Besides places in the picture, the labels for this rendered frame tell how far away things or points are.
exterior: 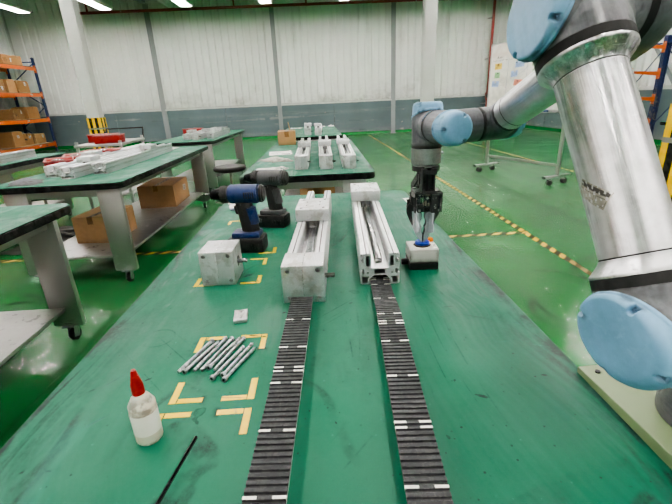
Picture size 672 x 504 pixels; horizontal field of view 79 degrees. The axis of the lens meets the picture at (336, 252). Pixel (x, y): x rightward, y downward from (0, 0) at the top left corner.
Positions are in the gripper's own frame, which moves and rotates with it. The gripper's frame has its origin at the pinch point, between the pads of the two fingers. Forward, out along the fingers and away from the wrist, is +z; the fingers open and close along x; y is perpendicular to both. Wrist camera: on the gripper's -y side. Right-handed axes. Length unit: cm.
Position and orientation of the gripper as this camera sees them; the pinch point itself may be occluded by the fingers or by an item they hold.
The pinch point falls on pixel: (421, 236)
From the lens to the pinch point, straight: 116.1
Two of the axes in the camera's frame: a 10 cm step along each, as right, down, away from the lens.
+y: 0.0, 3.5, -9.4
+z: 0.4, 9.4, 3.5
